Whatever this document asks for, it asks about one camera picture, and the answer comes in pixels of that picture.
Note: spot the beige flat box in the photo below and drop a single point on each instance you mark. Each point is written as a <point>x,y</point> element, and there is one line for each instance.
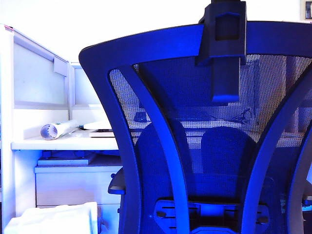
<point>102,133</point>

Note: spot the stacked flat white items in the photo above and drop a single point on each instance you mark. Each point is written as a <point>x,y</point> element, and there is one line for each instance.
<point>97,125</point>

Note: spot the white desk rear partition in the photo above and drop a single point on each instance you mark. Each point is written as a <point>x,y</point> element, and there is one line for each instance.
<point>85,85</point>

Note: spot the clear plastic wrapper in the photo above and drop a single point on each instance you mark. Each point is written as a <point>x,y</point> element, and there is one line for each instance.
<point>78,133</point>

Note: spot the flat grey board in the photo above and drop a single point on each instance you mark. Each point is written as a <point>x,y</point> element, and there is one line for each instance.
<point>65,160</point>

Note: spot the rolled white paper tube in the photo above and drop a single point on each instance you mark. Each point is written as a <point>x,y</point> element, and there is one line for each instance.
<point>52,131</point>

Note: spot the white drawer cabinet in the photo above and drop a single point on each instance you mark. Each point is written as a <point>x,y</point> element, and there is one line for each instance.
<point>73,185</point>

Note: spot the white desk side partition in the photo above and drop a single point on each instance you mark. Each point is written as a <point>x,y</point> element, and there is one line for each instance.
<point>36,80</point>

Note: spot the large white styrofoam block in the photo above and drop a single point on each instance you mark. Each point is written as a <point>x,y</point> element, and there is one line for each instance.
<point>48,220</point>

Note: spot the framed wall picture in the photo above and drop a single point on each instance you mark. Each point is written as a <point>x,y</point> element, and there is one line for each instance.
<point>308,9</point>

